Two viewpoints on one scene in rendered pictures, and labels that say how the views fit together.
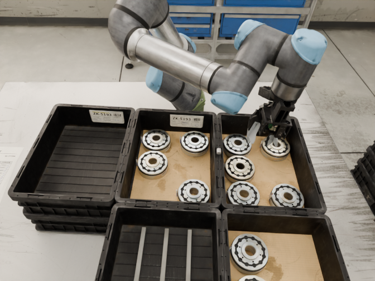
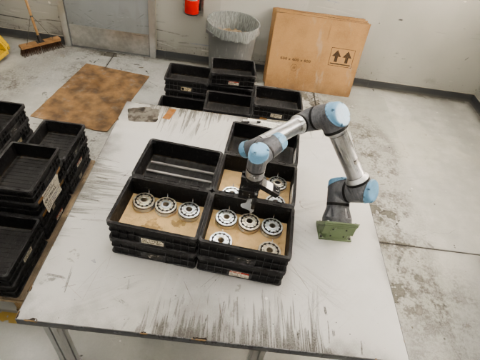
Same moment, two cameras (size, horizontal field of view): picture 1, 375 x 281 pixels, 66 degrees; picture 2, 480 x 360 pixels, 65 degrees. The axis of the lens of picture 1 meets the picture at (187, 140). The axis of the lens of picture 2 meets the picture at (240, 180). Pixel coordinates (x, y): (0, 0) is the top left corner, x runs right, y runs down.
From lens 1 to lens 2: 159 cm
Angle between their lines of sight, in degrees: 61
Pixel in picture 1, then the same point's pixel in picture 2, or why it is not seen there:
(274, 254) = (186, 226)
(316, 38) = (256, 148)
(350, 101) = not seen: outside the picture
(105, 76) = (455, 238)
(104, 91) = not seen: hidden behind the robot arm
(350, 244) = (189, 306)
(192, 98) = (330, 216)
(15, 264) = (213, 146)
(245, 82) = (248, 144)
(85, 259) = not seen: hidden behind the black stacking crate
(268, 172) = (246, 243)
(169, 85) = (331, 191)
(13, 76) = (425, 168)
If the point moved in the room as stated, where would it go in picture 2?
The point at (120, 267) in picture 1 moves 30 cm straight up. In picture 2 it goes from (196, 165) to (198, 119)
